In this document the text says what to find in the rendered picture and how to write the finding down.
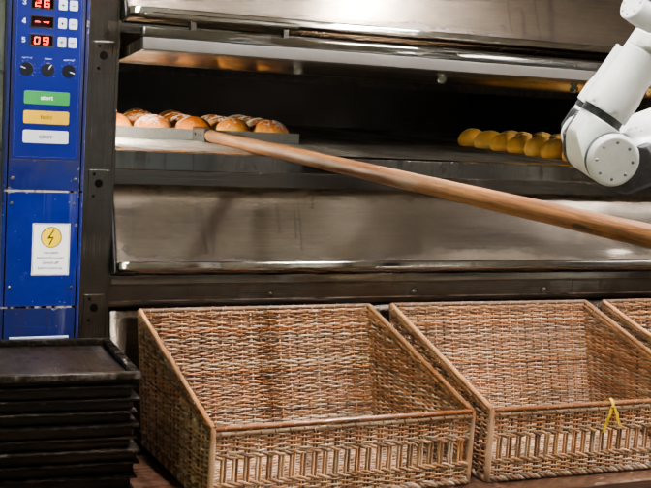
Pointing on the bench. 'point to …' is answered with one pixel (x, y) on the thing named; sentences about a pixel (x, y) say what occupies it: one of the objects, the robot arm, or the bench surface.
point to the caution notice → (50, 249)
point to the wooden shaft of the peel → (452, 191)
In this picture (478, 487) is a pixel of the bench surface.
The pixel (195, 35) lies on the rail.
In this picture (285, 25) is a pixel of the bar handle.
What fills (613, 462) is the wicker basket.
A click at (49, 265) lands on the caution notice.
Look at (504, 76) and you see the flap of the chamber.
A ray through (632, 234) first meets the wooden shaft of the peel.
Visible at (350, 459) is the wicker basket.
